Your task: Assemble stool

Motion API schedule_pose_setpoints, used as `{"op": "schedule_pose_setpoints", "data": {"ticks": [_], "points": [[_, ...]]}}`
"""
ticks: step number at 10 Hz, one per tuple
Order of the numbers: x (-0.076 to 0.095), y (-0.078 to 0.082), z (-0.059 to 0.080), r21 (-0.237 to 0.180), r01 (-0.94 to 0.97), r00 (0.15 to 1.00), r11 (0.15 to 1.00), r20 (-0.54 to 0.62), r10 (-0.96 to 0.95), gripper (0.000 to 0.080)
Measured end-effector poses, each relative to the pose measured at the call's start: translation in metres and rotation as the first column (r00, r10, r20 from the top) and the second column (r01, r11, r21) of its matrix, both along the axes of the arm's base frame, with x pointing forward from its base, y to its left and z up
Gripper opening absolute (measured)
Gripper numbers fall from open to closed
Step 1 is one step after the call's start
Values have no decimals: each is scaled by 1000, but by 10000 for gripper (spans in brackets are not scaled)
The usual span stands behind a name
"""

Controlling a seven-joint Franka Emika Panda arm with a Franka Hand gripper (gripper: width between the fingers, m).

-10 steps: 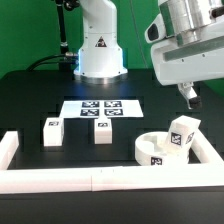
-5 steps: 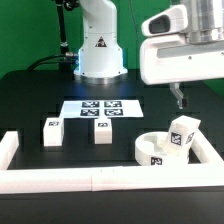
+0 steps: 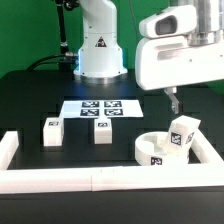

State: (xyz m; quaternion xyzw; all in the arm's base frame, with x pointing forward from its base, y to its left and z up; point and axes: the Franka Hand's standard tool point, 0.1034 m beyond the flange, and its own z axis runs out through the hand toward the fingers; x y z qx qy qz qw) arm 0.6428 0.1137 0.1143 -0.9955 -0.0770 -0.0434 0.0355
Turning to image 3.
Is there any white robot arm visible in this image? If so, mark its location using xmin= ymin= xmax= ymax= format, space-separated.
xmin=74 ymin=0 xmax=224 ymax=110

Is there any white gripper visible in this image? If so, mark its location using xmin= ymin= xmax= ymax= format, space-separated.
xmin=135 ymin=36 xmax=224 ymax=114

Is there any white marker sheet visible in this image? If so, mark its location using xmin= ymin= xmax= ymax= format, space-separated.
xmin=60 ymin=99 xmax=143 ymax=118

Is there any white U-shaped fence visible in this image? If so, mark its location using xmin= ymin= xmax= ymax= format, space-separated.
xmin=0 ymin=131 xmax=224 ymax=194

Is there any black cable bundle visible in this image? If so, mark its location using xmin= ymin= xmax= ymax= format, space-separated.
xmin=25 ymin=51 xmax=79 ymax=72

